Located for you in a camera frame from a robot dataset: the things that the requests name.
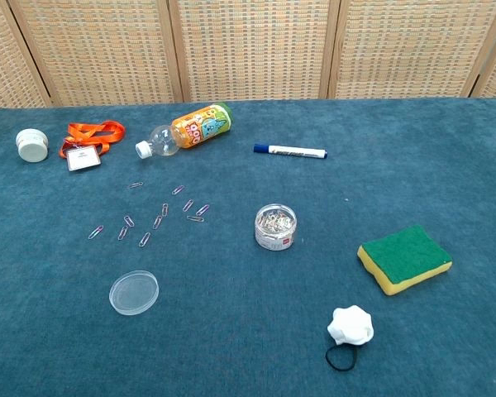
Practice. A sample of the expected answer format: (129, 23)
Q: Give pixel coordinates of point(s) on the silver metal paper clip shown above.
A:
(202, 210)
(144, 239)
(129, 221)
(195, 218)
(177, 189)
(157, 222)
(188, 205)
(95, 232)
(165, 209)
(122, 232)
(135, 185)

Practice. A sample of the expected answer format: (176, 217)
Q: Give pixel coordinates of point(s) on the clear round plastic lid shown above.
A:
(134, 293)

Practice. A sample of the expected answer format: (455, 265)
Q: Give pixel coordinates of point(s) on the white crumpled tissue ball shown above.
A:
(350, 326)

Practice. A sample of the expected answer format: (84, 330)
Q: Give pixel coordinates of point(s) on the black elastic hair band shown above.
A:
(327, 360)

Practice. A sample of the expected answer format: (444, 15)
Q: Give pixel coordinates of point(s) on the white marker with blue cap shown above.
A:
(293, 151)

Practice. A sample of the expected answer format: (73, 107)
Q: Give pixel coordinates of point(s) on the small white round jar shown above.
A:
(31, 145)

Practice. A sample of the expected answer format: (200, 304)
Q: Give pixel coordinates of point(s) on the small clear clip container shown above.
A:
(275, 231)

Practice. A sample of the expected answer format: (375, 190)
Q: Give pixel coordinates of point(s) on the clear bottle with cartoon label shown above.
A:
(198, 128)

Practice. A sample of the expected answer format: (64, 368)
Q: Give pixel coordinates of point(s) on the yellow sponge with green pad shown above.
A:
(403, 256)

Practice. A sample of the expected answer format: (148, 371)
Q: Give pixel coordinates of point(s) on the blue felt table cover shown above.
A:
(273, 297)

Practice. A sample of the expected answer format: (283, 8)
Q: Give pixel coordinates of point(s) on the woven rattan folding screen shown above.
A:
(248, 45)

